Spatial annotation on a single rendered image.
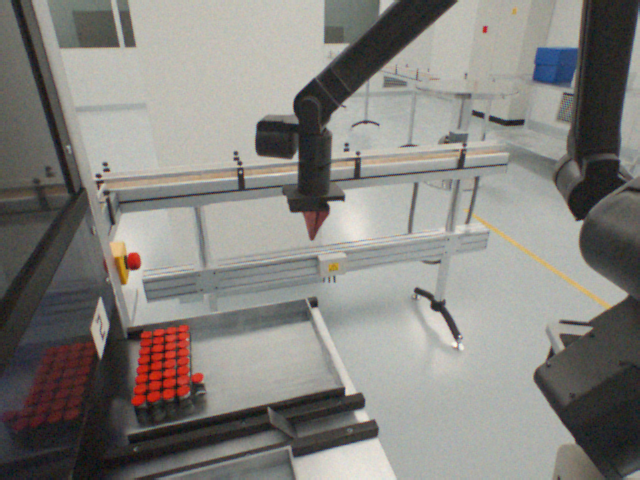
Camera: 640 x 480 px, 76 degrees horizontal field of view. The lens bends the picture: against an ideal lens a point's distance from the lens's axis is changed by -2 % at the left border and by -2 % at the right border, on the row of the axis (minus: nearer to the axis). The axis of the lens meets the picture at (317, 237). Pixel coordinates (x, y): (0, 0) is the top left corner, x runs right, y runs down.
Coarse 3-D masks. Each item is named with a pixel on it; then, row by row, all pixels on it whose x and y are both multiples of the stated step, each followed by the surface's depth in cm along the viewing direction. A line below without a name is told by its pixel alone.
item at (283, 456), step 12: (252, 456) 57; (264, 456) 58; (276, 456) 59; (288, 456) 59; (204, 468) 56; (216, 468) 56; (228, 468) 57; (240, 468) 58; (252, 468) 58; (264, 468) 59; (276, 468) 59; (288, 468) 59
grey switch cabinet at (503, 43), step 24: (480, 0) 657; (504, 0) 608; (528, 0) 566; (552, 0) 569; (480, 24) 664; (504, 24) 614; (528, 24) 575; (480, 48) 672; (504, 48) 621; (528, 48) 592; (480, 72) 680; (504, 72) 627; (528, 72) 609; (528, 96) 627; (504, 120) 644
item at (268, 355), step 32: (192, 320) 85; (224, 320) 87; (256, 320) 89; (288, 320) 89; (192, 352) 80; (224, 352) 80; (256, 352) 80; (288, 352) 80; (320, 352) 80; (224, 384) 73; (256, 384) 73; (288, 384) 73; (320, 384) 73; (192, 416) 67; (224, 416) 64
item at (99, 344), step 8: (96, 312) 64; (104, 312) 69; (96, 320) 64; (104, 320) 68; (96, 328) 63; (104, 328) 67; (96, 336) 63; (104, 336) 67; (96, 344) 62; (104, 344) 66
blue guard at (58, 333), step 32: (64, 256) 54; (96, 256) 69; (64, 288) 53; (96, 288) 67; (32, 320) 43; (64, 320) 51; (32, 352) 42; (64, 352) 50; (96, 352) 62; (0, 384) 35; (32, 384) 41; (64, 384) 49; (0, 416) 35; (32, 416) 40; (64, 416) 48; (0, 448) 34; (32, 448) 39; (64, 448) 46
